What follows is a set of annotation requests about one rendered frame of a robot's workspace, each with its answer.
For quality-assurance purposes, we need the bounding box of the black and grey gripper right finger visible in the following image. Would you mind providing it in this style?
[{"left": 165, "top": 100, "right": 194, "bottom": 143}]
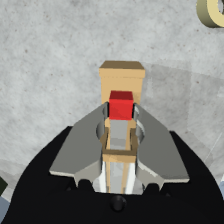
[{"left": 132, "top": 103, "right": 224, "bottom": 224}]

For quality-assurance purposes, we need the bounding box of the red cube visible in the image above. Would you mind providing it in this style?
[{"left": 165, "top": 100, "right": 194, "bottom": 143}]
[{"left": 109, "top": 91, "right": 133, "bottom": 120}]

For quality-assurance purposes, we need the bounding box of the beige roll of masking tape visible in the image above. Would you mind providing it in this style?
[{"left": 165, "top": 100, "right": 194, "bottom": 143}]
[{"left": 196, "top": 0, "right": 224, "bottom": 28}]

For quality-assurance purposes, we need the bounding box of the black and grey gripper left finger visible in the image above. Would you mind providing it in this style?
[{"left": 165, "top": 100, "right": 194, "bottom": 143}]
[{"left": 1, "top": 102, "right": 109, "bottom": 224}]

